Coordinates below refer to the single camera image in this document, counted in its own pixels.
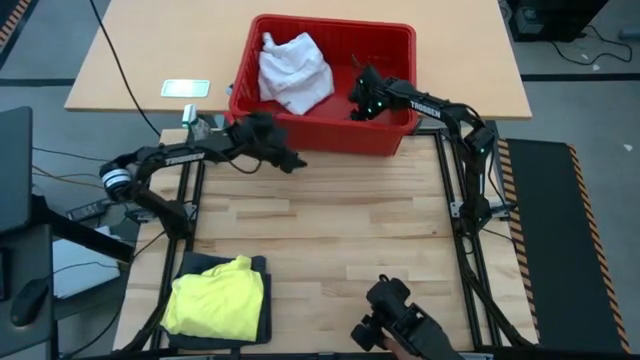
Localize long black cable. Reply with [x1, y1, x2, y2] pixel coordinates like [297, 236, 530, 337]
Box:
[88, 0, 162, 137]

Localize yellow garment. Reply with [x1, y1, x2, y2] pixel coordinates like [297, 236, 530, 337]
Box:
[159, 254, 265, 344]

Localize black side desk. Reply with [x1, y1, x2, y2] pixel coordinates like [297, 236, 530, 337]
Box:
[0, 105, 136, 360]

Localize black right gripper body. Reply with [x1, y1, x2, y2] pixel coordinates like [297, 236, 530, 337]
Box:
[349, 64, 401, 121]

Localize red plastic laundry bin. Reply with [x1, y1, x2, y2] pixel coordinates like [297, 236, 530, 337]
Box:
[228, 13, 419, 157]

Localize light wooden side table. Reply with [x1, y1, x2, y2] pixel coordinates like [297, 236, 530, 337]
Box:
[63, 0, 533, 121]

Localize white paper sheet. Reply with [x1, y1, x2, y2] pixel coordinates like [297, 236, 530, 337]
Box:
[52, 224, 122, 300]

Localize black equipment box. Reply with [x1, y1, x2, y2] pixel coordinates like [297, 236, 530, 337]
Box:
[504, 0, 610, 44]

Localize clear cleaner spray bottle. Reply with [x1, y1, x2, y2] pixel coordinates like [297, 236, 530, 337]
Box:
[180, 103, 214, 144]

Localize black hazard-striped floor mat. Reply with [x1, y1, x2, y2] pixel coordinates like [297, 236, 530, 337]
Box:
[496, 138, 632, 355]

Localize person's right hand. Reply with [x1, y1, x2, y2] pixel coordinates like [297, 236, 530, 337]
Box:
[382, 337, 419, 360]

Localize white garment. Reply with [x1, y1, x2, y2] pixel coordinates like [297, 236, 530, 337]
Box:
[257, 31, 336, 117]

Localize dark blue-grey garment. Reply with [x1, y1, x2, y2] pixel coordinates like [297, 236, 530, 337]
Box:
[166, 251, 274, 350]

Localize black aluminium frame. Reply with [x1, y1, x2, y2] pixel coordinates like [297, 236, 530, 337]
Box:
[432, 130, 539, 351]
[117, 159, 207, 354]

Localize black power adapter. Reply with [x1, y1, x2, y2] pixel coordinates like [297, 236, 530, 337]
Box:
[64, 198, 112, 224]

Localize black leader arm handle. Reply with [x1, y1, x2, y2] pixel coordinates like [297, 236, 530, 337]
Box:
[349, 273, 466, 360]

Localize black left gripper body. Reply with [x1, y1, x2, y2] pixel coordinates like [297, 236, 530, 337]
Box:
[230, 113, 289, 161]

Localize black computer mouse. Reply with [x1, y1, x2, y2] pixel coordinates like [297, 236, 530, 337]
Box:
[9, 277, 51, 329]

